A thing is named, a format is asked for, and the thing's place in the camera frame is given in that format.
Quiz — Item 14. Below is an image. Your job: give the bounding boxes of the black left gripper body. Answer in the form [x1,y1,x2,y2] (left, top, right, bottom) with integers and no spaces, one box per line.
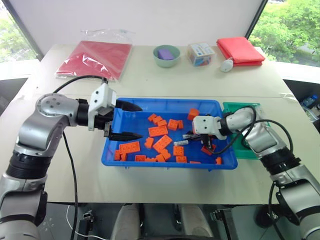
[94,107,114,138]

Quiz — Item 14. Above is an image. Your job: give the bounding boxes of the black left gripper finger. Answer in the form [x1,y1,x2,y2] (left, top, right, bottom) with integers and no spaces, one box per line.
[108,131,144,142]
[115,99,144,113]

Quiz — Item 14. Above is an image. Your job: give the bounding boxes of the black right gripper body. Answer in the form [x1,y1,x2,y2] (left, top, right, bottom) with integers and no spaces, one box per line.
[199,133,214,145]

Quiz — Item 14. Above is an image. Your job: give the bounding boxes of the blue plastic bin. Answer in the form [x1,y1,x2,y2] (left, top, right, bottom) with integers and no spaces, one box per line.
[101,97,240,171]

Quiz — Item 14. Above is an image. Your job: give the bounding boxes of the green plastic bin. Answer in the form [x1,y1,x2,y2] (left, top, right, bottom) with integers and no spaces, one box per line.
[222,101,272,160]

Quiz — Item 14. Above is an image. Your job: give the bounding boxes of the large orange toy brick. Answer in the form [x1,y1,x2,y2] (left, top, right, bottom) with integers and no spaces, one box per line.
[148,125,169,138]
[118,140,142,154]
[152,134,173,154]

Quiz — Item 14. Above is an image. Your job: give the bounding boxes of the orange cube brick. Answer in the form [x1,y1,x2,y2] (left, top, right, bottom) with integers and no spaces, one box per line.
[187,107,201,122]

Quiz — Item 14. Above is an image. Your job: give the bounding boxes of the pale green bowl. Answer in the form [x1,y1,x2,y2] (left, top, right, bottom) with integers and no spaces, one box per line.
[152,44,182,69]

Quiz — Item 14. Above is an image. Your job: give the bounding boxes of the red cloth sheet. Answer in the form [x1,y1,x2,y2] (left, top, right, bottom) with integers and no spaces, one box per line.
[56,40,133,81]

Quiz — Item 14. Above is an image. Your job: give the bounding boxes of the purple block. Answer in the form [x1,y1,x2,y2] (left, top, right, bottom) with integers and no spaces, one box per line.
[157,48,175,61]

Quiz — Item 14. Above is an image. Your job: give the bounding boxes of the clear plastic bag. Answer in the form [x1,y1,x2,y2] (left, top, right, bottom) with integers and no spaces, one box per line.
[54,28,136,83]

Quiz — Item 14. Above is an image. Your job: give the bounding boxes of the small white round gadget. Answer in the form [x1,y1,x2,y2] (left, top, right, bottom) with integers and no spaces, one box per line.
[219,58,235,73]

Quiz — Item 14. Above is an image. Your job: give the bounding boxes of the grey rounded shape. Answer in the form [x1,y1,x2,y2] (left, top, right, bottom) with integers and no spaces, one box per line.
[112,203,141,240]
[179,204,214,240]

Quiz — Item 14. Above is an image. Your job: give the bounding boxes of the clear box with coloured pieces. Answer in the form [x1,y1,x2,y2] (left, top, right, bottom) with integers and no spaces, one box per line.
[187,42,217,68]

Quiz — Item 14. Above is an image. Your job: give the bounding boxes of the folded red cloth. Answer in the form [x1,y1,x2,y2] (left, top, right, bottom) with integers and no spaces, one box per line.
[215,36,266,67]

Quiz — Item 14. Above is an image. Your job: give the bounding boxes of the clear plastic water bottle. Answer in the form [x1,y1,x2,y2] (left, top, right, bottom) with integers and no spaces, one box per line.
[300,93,320,121]

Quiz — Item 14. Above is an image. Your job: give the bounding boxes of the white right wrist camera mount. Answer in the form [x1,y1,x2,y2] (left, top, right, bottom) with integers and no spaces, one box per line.
[191,115,222,137]

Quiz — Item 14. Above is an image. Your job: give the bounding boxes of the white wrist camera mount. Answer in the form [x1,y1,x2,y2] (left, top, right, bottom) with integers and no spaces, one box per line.
[87,83,118,131]
[191,115,222,137]

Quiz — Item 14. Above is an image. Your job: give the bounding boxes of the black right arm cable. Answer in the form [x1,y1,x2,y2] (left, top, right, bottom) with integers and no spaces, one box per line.
[209,106,295,155]

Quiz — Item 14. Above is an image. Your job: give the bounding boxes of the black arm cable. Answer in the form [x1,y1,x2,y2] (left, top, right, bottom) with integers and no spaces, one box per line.
[209,106,295,155]
[51,74,110,240]

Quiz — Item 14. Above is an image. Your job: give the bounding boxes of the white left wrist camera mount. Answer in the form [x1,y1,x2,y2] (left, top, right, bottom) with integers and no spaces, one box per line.
[87,83,118,131]

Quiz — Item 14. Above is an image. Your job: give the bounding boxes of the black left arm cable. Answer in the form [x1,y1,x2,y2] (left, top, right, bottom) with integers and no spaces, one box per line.
[51,74,110,240]

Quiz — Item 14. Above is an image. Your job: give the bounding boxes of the thin white cable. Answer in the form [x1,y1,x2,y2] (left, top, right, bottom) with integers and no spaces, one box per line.
[66,204,101,239]

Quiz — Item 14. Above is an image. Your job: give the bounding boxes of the dark window frame bar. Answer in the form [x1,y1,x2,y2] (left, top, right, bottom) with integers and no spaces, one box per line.
[0,0,44,61]
[245,0,269,40]

